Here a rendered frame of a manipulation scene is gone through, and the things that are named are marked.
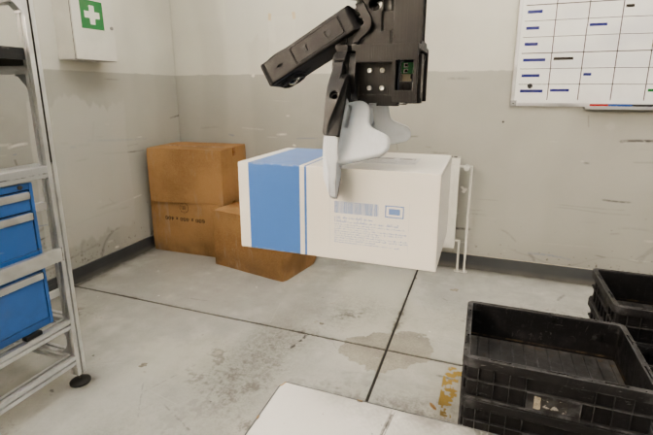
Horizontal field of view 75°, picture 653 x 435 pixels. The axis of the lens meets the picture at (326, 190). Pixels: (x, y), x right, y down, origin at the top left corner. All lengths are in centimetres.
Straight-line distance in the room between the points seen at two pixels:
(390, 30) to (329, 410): 59
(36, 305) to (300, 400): 137
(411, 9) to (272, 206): 23
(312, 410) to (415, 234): 45
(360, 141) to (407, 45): 9
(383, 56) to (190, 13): 335
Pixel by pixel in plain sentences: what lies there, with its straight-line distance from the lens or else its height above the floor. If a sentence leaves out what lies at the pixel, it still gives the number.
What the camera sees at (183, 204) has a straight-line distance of 333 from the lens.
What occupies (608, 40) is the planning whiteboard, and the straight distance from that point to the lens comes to 302.
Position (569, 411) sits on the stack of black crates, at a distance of 120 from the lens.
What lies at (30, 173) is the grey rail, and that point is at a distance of 186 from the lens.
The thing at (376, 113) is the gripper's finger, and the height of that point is 118.
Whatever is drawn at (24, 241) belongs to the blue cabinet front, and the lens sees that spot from 190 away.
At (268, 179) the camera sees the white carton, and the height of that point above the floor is 112.
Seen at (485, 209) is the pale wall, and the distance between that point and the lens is 305.
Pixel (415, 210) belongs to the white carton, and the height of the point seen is 110.
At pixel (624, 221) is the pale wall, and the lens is 317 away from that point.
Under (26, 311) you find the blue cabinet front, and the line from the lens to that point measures 197.
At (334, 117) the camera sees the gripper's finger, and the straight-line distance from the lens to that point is 39.
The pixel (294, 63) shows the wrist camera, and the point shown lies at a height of 123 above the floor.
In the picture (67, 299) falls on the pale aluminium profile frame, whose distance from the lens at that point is 204.
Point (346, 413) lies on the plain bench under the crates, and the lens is 78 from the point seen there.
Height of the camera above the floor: 120
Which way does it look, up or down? 13 degrees down
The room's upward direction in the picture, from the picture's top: straight up
